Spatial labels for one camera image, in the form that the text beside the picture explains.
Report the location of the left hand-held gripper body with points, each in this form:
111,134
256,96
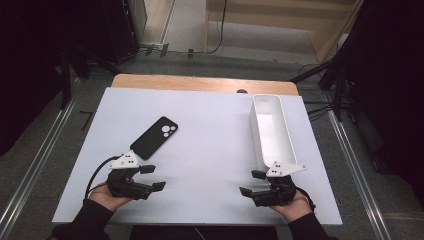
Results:
125,185

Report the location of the person's dark clothing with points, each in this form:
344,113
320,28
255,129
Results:
203,233

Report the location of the black stand legs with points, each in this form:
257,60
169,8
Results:
338,90
66,76

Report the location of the white plastic bin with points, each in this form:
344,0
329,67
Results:
273,133

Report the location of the person's right hand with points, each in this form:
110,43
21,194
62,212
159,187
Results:
295,208

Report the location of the white board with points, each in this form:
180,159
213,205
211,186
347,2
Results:
206,160

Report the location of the person's left hand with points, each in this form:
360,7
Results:
105,198

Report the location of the black cabinet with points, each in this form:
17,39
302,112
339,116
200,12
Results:
120,26

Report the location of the black curtain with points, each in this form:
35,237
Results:
393,83
30,66

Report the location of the metal floor rail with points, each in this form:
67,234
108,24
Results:
36,163
358,173

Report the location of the wooden table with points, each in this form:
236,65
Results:
200,83

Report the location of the wooden shelf unit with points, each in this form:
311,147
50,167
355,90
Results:
266,20

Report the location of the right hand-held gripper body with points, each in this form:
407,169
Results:
278,193

